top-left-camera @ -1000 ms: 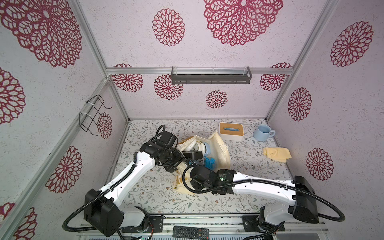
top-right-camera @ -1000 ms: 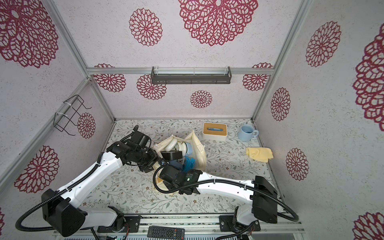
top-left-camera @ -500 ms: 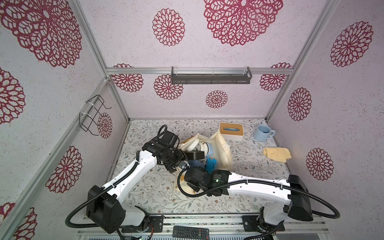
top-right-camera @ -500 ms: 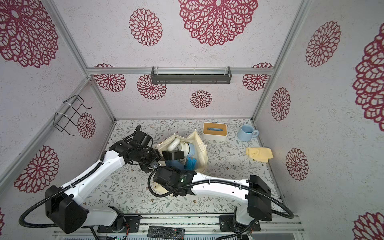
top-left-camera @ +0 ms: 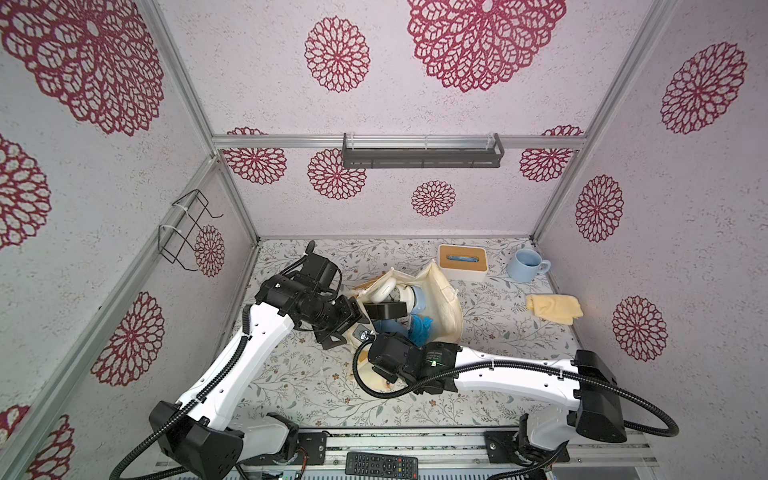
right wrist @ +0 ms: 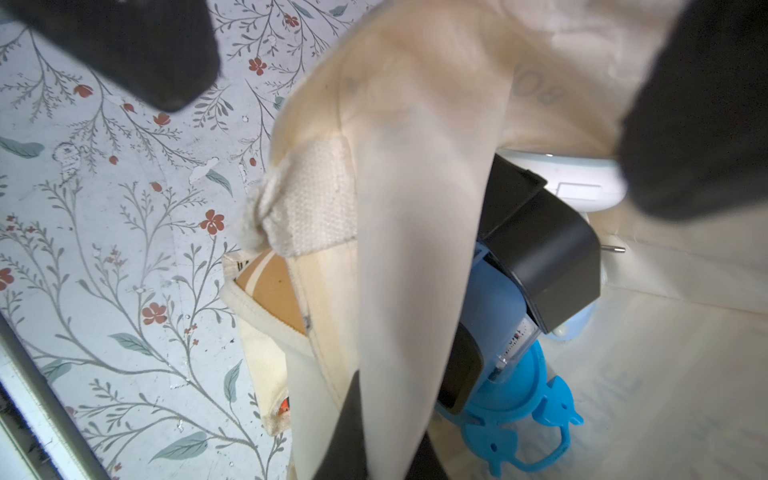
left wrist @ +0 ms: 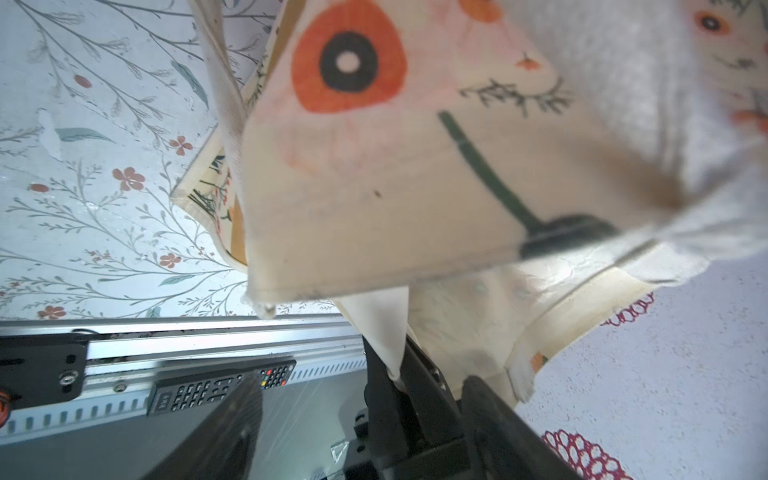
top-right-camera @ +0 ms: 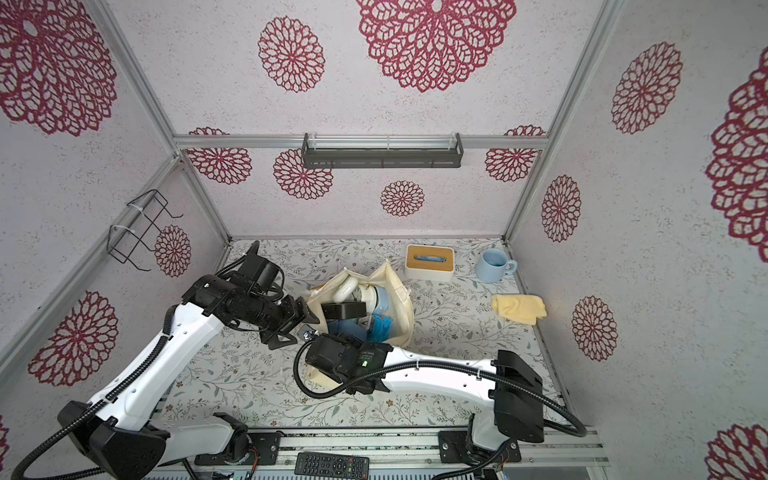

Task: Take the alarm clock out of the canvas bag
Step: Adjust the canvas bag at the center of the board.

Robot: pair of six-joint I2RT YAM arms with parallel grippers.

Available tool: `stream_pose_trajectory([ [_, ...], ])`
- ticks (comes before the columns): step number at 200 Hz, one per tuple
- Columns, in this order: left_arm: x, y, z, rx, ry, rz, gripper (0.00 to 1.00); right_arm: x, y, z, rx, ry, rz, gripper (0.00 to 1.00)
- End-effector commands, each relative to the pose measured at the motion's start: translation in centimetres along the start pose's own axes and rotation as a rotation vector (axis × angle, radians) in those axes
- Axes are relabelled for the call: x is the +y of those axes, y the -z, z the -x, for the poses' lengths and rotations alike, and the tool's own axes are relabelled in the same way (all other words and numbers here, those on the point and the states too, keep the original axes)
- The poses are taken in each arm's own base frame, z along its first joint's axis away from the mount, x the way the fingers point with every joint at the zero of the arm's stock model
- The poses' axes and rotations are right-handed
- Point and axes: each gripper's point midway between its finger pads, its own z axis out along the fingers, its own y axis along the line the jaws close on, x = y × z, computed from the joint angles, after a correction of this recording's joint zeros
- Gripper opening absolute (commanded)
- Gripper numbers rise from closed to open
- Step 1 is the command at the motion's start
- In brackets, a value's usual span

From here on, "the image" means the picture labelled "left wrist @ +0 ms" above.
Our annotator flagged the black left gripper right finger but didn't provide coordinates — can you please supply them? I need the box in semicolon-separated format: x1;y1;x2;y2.
461;376;579;480

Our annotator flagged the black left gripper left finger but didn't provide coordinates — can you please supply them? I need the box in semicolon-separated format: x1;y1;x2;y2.
144;374;263;479

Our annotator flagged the cream floral canvas bag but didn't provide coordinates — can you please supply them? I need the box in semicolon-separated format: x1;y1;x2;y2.
190;1;767;403

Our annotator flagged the black remote control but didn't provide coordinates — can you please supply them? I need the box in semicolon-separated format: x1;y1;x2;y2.
146;358;297;416

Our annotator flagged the aluminium front rail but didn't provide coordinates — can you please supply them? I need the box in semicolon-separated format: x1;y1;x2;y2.
1;314;366;445

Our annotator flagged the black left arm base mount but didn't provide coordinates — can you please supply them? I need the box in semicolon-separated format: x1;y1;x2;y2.
0;334;88;424

